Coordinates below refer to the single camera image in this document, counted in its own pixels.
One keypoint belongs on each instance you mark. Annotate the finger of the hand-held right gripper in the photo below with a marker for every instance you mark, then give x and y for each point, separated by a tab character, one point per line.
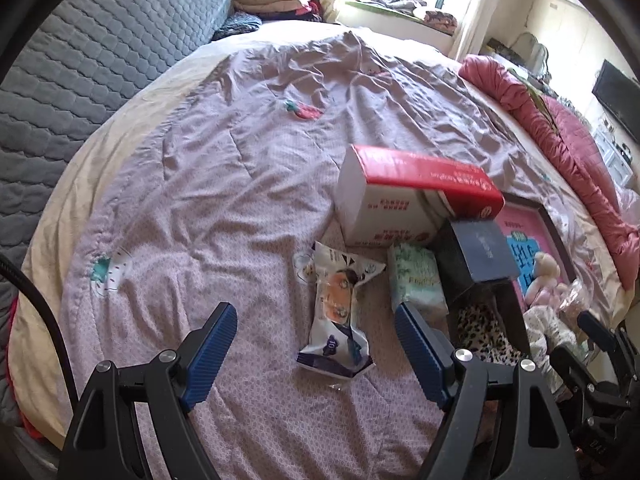
580	375
600	332

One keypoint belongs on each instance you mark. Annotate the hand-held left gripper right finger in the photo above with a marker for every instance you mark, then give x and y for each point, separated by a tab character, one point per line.
420	355

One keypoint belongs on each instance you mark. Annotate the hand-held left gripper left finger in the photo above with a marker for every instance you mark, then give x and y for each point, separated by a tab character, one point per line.
210	355

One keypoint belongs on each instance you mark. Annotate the patterned white baby cloth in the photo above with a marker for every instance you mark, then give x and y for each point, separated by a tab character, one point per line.
545	325

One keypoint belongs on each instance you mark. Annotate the cream plush toy pink outfit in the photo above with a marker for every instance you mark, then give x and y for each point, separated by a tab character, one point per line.
545	265

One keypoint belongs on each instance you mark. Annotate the white wet wipes packet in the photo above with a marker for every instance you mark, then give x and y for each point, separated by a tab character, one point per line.
335	310

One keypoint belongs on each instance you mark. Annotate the navy blue box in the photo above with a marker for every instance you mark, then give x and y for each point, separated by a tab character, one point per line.
485	250

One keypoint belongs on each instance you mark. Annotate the dark-framed pink storage box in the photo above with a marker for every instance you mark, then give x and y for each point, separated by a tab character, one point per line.
520	232

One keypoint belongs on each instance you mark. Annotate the clear plastic packet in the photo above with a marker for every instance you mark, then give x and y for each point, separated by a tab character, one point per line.
575	300

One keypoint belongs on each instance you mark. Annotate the leopard print cloth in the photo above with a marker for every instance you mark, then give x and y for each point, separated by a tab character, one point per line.
485	330

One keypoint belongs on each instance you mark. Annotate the red and white carton box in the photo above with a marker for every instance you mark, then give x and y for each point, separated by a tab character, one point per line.
380	210

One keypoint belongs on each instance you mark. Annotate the purple patterned blanket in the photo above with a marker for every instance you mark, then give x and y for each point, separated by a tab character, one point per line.
225	185

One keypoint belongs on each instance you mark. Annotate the white drawer cabinet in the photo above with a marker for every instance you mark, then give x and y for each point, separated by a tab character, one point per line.
612	155

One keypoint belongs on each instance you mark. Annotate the pink comforter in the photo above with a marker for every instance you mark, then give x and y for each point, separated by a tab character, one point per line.
580	150

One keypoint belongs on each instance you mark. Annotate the cream bed sheet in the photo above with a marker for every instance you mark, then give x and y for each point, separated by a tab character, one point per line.
100	160

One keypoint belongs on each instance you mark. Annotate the black television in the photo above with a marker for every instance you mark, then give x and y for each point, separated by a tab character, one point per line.
617	97

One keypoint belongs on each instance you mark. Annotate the white framed mirror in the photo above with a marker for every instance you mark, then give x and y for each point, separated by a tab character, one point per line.
530	52

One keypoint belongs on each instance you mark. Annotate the dark patterned bag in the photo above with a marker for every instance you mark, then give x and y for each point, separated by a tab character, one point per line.
500	49

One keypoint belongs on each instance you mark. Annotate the grey quilted headboard cover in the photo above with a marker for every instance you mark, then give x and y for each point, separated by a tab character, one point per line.
75	60

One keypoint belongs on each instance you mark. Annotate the dark patterned cloth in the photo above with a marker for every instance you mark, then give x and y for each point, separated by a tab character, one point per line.
240	25

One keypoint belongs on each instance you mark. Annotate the clothes on windowsill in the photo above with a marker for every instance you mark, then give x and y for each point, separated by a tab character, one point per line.
410	10

